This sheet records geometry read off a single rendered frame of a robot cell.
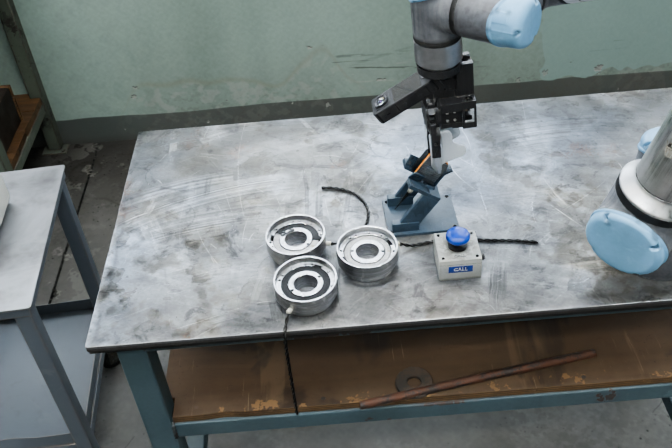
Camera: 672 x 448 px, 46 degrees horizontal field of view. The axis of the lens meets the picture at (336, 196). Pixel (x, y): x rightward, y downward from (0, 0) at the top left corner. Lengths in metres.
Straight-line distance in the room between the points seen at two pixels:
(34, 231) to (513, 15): 1.11
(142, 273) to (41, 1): 1.71
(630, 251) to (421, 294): 0.34
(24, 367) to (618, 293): 1.46
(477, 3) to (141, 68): 2.04
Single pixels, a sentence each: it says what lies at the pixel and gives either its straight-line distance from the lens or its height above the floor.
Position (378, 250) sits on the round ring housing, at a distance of 1.36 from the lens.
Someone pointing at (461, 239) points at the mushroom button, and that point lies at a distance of 1.31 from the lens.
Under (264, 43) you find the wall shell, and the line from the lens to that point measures 2.94.
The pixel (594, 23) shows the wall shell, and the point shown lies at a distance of 3.10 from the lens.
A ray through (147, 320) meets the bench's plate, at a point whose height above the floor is 0.80.
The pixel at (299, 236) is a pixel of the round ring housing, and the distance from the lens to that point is 1.41.
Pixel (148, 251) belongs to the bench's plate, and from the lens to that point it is 1.47.
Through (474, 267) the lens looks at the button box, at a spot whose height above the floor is 0.83.
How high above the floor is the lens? 1.77
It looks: 40 degrees down
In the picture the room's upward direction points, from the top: 5 degrees counter-clockwise
